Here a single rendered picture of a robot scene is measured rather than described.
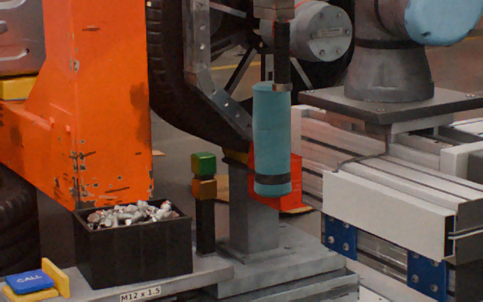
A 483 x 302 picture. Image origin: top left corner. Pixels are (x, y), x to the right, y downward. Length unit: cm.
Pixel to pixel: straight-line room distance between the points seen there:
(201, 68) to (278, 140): 24
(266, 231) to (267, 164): 41
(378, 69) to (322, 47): 61
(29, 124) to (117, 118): 32
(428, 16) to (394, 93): 19
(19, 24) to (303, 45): 70
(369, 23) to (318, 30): 59
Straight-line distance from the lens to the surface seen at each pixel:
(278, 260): 252
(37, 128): 214
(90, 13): 188
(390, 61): 156
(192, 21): 215
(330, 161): 168
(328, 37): 217
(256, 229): 253
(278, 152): 216
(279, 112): 214
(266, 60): 238
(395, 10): 147
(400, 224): 137
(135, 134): 195
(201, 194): 187
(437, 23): 143
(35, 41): 240
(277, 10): 199
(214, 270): 186
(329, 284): 255
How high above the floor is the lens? 113
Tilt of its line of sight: 14 degrees down
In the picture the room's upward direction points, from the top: 1 degrees counter-clockwise
